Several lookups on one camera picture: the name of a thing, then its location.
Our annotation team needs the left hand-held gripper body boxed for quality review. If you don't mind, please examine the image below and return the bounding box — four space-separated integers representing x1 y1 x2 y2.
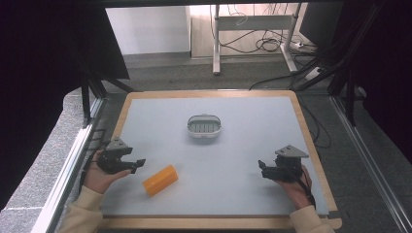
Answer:
96 137 134 175

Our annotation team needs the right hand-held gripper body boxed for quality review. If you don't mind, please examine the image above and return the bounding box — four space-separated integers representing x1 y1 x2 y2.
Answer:
262 144 310 183

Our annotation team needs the person's left hand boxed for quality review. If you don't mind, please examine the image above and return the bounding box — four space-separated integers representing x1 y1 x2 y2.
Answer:
83 150 132 195

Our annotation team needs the person's right hand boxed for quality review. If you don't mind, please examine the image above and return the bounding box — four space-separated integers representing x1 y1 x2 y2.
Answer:
274 164 314 211

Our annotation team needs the orange soap bar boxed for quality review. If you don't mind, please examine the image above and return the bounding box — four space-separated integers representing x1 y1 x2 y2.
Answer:
142 163 180 198

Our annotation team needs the black metal stand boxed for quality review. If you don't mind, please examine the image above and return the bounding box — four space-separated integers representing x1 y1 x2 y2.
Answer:
291 3 385 128
73 52 135 128

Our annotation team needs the white soap dish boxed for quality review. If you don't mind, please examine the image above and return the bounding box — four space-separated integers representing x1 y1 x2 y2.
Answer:
186 113 223 140

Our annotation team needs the white power strip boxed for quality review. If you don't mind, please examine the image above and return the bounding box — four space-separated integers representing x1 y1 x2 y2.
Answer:
304 66 325 82

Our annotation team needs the black curtain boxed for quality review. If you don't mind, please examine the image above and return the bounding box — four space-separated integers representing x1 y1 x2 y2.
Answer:
299 0 412 164
0 0 131 212

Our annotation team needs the white cabinet panel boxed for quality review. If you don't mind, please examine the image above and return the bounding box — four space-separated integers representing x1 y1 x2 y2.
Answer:
105 5 192 56

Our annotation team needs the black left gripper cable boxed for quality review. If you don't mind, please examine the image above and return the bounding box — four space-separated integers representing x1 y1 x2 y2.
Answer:
78 139 112 196

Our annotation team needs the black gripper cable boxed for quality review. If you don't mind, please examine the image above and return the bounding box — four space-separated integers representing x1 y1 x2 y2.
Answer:
78 139 112 196
282 159 317 210

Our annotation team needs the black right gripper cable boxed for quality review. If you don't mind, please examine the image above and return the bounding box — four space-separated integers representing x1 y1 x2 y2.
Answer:
282 159 317 210

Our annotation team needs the white board with wooden frame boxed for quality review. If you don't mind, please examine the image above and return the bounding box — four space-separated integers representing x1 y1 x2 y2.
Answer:
100 95 330 217

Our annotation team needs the aluminium frame rail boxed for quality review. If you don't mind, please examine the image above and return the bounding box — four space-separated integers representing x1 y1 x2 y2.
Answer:
329 95 412 233
30 97 107 233

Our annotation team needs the tangle of black floor cables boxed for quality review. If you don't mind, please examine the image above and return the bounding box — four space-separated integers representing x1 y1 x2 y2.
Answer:
219 3 332 150

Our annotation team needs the white metal desk frame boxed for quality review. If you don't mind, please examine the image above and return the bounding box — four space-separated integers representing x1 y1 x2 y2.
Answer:
209 3 303 76

